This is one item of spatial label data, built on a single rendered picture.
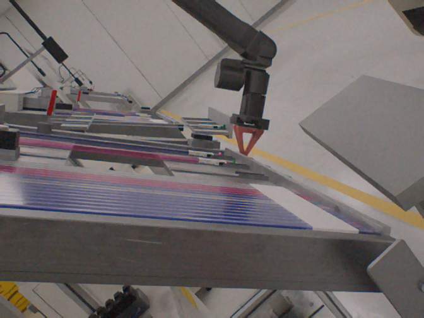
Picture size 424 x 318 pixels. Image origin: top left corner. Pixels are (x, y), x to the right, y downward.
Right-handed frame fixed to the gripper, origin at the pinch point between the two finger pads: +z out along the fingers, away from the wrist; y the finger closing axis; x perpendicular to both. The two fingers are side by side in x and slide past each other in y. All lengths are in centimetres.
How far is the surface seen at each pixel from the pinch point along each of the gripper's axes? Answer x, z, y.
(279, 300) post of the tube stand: 37, 56, -38
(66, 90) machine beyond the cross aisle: -75, 2, -459
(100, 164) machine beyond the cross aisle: -25, 84, -440
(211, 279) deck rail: -22, 7, 60
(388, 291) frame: -5, 5, 64
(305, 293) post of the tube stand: 47, 53, -38
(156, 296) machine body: -17.4, 34.2, 7.6
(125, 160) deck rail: -27.2, 6.7, -8.2
